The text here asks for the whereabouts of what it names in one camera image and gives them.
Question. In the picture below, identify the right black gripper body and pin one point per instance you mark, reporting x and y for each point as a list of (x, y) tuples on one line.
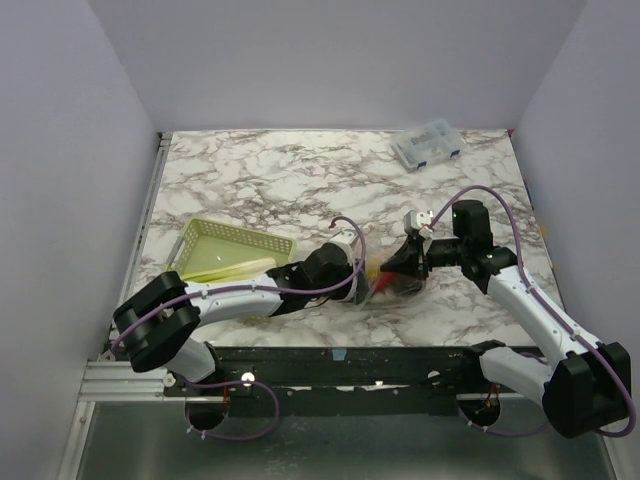
[(420, 257)]

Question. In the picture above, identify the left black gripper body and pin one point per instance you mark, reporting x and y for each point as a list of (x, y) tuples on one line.
[(338, 294)]

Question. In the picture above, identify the yellow fake lemon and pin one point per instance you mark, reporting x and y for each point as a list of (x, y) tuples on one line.
[(372, 267)]

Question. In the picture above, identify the clear zip top bag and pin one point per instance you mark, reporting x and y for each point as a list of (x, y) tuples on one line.
[(378, 242)]

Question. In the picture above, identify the green fake celery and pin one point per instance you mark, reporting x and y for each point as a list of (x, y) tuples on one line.
[(239, 271)]

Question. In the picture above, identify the red fake chili pepper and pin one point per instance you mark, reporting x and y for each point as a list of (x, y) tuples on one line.
[(384, 280)]

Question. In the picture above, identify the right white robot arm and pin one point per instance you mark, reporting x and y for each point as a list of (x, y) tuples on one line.
[(582, 384)]

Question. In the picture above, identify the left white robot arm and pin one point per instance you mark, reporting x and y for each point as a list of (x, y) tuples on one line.
[(155, 324)]

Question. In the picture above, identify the dark maroon fake fruit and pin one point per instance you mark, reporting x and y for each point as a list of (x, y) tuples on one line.
[(407, 287)]

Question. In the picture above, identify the clear plastic organizer box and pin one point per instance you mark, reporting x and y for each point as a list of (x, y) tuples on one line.
[(431, 144)]

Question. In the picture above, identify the green plastic basket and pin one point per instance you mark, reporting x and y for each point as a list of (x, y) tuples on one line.
[(206, 245)]

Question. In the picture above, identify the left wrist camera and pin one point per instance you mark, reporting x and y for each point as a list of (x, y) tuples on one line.
[(346, 240)]

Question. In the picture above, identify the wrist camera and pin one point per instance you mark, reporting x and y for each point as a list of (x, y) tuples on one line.
[(418, 223), (346, 240)]

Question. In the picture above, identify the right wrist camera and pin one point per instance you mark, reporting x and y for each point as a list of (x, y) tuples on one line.
[(418, 223)]

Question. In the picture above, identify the black table front rail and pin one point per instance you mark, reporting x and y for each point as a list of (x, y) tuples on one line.
[(340, 381)]

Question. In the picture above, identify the aluminium frame extrusion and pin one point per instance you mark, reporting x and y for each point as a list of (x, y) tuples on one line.
[(117, 382)]

